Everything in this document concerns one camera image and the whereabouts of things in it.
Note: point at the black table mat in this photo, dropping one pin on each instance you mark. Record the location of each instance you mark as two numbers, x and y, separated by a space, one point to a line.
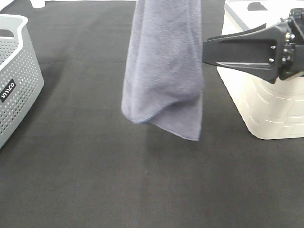
76 162

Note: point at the white cup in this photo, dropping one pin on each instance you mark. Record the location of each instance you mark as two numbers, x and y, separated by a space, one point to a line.
37 4

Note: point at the grey perforated plastic basket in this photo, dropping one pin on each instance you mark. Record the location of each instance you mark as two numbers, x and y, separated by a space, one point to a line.
21 80

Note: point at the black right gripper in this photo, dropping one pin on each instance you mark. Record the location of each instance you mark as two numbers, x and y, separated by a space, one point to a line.
256 51

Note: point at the grey microfibre towel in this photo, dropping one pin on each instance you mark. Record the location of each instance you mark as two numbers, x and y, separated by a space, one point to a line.
163 77

